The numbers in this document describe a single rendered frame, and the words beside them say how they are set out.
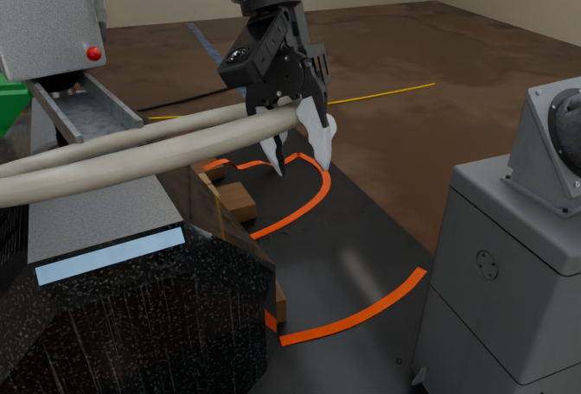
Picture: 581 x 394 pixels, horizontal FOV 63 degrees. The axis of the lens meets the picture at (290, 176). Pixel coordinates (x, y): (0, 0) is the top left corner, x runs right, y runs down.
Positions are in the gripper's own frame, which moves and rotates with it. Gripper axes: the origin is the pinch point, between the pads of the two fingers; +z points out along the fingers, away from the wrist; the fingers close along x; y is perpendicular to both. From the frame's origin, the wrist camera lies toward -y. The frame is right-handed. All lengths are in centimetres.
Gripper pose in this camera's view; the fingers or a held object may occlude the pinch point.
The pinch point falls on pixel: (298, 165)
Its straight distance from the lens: 58.4
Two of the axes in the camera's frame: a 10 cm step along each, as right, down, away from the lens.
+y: 4.3, -2.9, 8.5
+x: -8.7, 1.0, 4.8
